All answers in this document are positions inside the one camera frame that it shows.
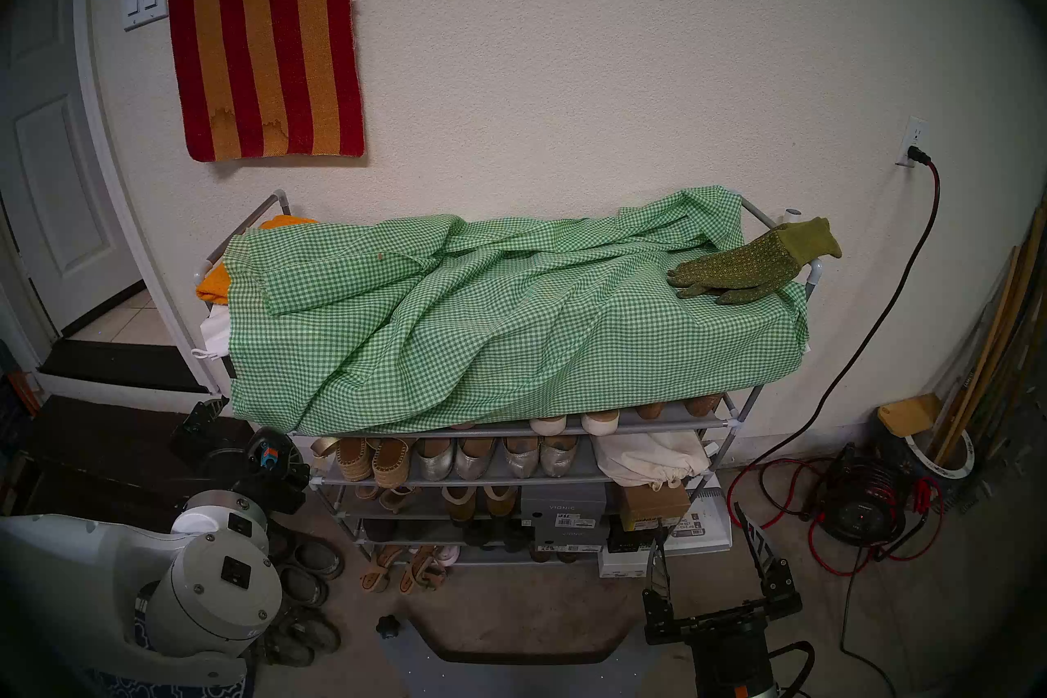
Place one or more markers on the brown shoe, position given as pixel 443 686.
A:
pixel 650 411
pixel 703 405

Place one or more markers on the blue patterned rug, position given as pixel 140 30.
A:
pixel 188 688

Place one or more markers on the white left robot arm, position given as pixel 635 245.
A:
pixel 82 582

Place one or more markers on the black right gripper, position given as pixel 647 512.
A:
pixel 728 647

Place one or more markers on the white wall outlet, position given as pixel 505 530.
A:
pixel 914 130

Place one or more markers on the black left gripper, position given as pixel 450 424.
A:
pixel 274 475

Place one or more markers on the black shoes pair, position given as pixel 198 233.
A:
pixel 491 533

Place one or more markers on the white folded cloth bag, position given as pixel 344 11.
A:
pixel 214 332

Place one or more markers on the tan espadrille shoe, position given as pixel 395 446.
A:
pixel 354 459
pixel 391 462

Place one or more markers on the dark grey shoe box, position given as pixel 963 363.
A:
pixel 572 538

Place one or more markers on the black base knob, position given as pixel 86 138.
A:
pixel 388 627

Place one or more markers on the yellow dustpan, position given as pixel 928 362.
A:
pixel 908 414

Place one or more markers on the black stair tread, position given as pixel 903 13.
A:
pixel 123 365

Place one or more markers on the small white box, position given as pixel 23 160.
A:
pixel 622 564

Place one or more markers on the green dotted work glove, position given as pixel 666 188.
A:
pixel 744 267

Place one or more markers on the orange folded towel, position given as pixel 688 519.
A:
pixel 214 285

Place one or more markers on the wooden pole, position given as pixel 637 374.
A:
pixel 1006 279
pixel 1029 255

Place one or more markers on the white panel door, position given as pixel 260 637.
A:
pixel 57 173

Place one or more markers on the tan ankle boot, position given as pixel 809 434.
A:
pixel 500 500
pixel 460 504

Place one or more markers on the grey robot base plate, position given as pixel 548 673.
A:
pixel 523 680

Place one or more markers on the white soled shoe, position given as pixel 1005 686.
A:
pixel 599 423
pixel 548 426

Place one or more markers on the white rimmed bucket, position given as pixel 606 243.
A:
pixel 953 471

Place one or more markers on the grey Vionic shoe box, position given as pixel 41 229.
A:
pixel 564 504

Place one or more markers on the white flat appliance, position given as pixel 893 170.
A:
pixel 703 525

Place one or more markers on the black shoe box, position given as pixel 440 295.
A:
pixel 630 541

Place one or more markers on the red yellow striped flag rug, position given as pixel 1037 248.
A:
pixel 262 34

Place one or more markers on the pink white shoe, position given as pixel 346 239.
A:
pixel 447 553

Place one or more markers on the grey metal shoe rack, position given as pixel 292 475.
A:
pixel 675 423

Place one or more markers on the green white gingham cloth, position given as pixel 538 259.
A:
pixel 491 320

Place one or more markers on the silver flat shoe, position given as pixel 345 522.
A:
pixel 433 459
pixel 559 456
pixel 520 457
pixel 474 459

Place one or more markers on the dark brown floor mat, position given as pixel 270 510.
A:
pixel 106 443

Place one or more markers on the brown cardboard shoe box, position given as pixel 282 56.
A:
pixel 653 507

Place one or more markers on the grey slip-on shoe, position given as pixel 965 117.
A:
pixel 319 559
pixel 286 649
pixel 303 587
pixel 315 631

